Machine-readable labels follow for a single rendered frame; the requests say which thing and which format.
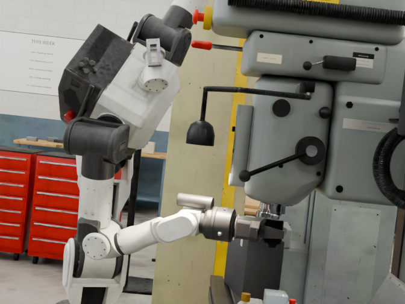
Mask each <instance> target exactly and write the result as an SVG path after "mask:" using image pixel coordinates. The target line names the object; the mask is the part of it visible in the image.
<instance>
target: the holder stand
mask: <svg viewBox="0 0 405 304"><path fill-rule="evenodd" d="M263 239H264V238H262V239H261V240H260V241H259V242H258V243H256V242H249V240H246V239H239V238H237V239H235V238H234V237H233V239H232V240H231V242H228V247H227V258H226V264H225V274H224V282H225V283H226V284H227V285H228V286H229V287H230V288H231V289H232V290H233V291H234V292H235V293H236V294H237V295H238V296H239V297H240V298H241V295H242V293H250V294H251V297H250V298H254V299H261V300H263V297H264V291H265V289H270V290H279V289H280V279H281V268H282V263H283V252H284V241H281V244H278V246H277V247H276V248H270V247H268V246H267V243H266V242H264V241H263Z"/></svg>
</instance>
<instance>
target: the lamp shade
mask: <svg viewBox="0 0 405 304"><path fill-rule="evenodd" d="M214 142H215V132H214V129H213V126H212V125H211V124H210V123H209V122H206V121H202V120H199V121H195V122H193V123H191V125H190V127H189V129H188V131H187V136H186V143H187V144H194V145H204V146H214Z"/></svg>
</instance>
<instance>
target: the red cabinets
mask: <svg viewBox="0 0 405 304"><path fill-rule="evenodd" d="M77 181H78V175H77V161H76V155H73V156H71V155H68V154H66V153H62V152H56V151H53V152H48V153H44V150H38V149H31V148H21V147H9V146H3V145H0V252H10V253H14V261H18V260H19V254H22V253H23V252H25V253H28V255H30V256H33V264H37V263H38V260H39V257H43V258H52V259H61V260H63V256H64V248H65V245H66V244H67V243H68V240H69V239H70V238H73V239H74V238H75V235H76V234H77V221H78V208H79V199H80V189H79V187H78V184H77Z"/></svg>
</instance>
